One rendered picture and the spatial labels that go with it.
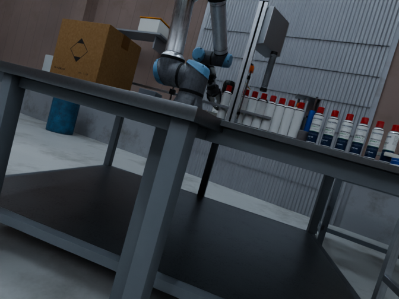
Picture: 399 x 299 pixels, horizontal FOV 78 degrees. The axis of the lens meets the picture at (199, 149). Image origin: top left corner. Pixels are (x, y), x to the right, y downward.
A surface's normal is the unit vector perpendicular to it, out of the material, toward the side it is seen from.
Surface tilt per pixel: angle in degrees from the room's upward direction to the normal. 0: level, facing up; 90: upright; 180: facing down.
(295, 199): 90
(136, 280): 90
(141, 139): 90
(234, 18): 90
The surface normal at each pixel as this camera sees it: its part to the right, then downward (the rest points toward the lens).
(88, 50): -0.36, -0.04
